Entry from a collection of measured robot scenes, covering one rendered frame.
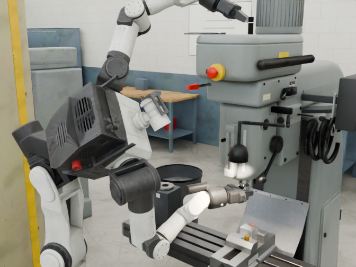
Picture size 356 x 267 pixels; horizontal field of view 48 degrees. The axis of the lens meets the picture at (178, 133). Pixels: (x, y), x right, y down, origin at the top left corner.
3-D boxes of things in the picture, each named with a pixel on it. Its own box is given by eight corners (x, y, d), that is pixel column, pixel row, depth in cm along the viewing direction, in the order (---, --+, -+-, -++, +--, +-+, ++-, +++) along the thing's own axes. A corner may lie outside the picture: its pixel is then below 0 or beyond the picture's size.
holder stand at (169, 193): (167, 228, 201) (167, 191, 196) (134, 217, 214) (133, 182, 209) (181, 220, 211) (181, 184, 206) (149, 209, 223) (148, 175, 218)
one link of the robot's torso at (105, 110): (37, 194, 131) (117, 147, 117) (26, 108, 146) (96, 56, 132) (100, 203, 155) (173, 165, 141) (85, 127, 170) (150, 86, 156)
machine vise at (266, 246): (237, 284, 157) (238, 259, 154) (206, 270, 166) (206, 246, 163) (277, 248, 183) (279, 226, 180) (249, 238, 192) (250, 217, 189)
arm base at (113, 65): (96, 86, 140) (128, 90, 143) (99, 52, 143) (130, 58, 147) (91, 100, 154) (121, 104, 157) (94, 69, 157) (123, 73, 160)
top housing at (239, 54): (250, 83, 135) (252, 34, 131) (188, 78, 151) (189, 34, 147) (304, 72, 170) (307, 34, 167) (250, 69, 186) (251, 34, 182)
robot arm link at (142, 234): (147, 270, 140) (143, 219, 131) (124, 253, 149) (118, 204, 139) (170, 253, 148) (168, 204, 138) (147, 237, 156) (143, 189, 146)
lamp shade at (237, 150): (226, 162, 147) (227, 145, 145) (231, 156, 153) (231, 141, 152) (246, 164, 144) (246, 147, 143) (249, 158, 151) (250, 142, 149)
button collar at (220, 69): (222, 81, 139) (222, 64, 138) (207, 80, 143) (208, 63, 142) (225, 81, 141) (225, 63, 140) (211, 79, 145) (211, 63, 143)
